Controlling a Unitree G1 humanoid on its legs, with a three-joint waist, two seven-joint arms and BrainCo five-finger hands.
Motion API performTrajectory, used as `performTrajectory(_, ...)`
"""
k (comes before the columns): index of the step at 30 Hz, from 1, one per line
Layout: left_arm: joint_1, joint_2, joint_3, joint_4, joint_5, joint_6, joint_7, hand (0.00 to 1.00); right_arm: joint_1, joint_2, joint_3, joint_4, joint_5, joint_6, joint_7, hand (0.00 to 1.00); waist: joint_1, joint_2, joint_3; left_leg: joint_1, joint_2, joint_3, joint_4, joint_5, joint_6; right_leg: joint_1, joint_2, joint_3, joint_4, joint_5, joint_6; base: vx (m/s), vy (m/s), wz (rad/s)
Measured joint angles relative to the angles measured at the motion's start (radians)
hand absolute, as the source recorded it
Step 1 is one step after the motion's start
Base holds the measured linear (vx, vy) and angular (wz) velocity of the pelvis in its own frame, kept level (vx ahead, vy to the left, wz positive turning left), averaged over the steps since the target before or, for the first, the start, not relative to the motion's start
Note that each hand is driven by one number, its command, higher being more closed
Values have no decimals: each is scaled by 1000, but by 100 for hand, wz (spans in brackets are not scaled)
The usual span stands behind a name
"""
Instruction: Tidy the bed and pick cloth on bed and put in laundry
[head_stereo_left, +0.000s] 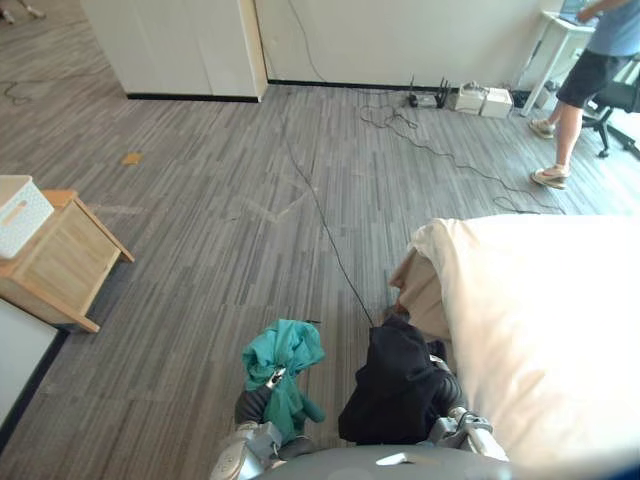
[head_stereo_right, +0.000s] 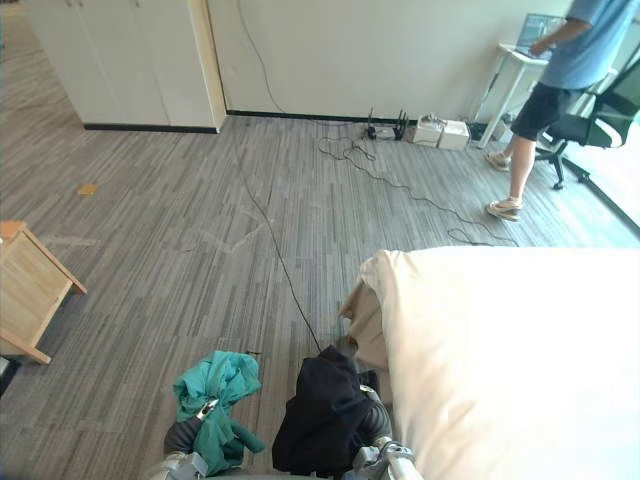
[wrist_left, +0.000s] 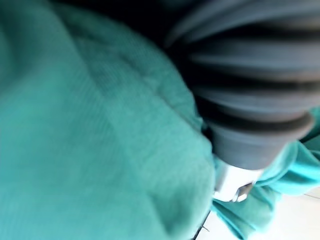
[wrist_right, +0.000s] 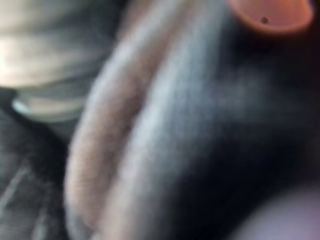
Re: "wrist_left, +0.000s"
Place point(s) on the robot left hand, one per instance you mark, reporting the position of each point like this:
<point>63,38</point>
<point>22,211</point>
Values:
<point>250,87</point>

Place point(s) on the teal green cloth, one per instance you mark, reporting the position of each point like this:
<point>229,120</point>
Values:
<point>87,140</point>

